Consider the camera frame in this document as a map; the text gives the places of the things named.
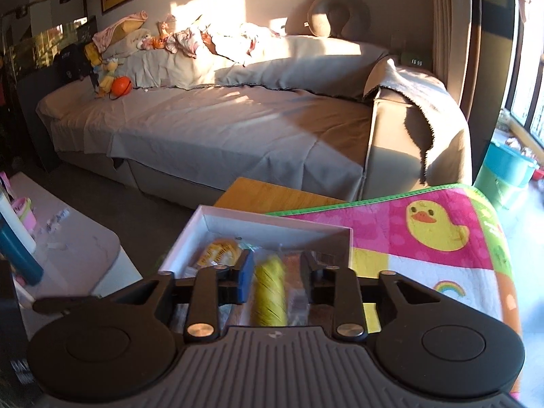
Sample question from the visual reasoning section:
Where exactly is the orange ball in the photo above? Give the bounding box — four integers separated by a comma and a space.
110, 76, 133, 96

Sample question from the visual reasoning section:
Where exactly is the grey neck pillow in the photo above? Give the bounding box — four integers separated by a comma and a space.
286, 0, 371, 40

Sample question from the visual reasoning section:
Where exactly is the pile of crumpled clothes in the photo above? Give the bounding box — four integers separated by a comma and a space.
166, 21, 282, 67

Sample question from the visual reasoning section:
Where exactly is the clear brown snack packet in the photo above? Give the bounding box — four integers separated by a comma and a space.
283, 250, 312, 324

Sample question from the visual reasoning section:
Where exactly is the pink cardboard box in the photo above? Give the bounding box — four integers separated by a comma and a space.
159, 205, 354, 332

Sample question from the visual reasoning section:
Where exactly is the blue bottle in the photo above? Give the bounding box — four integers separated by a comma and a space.
0, 212, 44, 286

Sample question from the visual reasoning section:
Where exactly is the wooden table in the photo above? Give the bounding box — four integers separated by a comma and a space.
214, 177, 347, 214

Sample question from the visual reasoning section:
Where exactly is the yellow snack packet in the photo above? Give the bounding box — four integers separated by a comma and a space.
251, 254, 287, 328

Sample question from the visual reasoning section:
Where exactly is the blue plastic bucket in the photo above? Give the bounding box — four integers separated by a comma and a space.
474, 141, 539, 210

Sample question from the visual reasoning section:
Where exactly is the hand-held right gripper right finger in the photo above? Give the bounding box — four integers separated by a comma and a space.
300, 253, 459, 341

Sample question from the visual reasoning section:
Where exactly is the beige curtain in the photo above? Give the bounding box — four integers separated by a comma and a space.
431, 0, 517, 171

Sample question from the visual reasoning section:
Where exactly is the white side table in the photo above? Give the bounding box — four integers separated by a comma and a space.
8, 172, 143, 337

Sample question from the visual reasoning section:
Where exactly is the black bag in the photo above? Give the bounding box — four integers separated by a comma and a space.
55, 45, 92, 82

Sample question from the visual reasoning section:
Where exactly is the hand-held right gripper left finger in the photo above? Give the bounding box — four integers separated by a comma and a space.
108, 249, 256, 341

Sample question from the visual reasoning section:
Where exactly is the yellow plush toy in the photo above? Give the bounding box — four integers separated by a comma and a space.
93, 58, 122, 99

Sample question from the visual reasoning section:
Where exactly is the dark glass cabinet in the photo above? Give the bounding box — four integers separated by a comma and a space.
0, 0, 99, 86

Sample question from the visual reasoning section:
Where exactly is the green digital clock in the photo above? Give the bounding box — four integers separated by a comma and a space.
400, 53, 431, 71

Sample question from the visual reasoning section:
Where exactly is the pink container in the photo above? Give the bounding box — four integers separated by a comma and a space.
11, 198, 37, 231

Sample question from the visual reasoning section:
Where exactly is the window frame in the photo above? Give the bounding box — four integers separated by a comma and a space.
501, 0, 544, 150

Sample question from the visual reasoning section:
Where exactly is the pink cloth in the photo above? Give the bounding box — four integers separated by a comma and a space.
92, 12, 149, 52

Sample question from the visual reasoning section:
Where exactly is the long grey cushion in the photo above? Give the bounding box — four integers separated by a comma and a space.
215, 36, 390, 99

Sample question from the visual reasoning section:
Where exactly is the yellow bread packet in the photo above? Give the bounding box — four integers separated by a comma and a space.
187, 238, 248, 273

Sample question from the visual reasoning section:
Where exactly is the colourful duck play mat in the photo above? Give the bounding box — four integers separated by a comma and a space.
263, 183, 524, 401

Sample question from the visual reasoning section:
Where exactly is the grey sofa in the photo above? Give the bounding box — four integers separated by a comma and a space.
36, 34, 473, 212

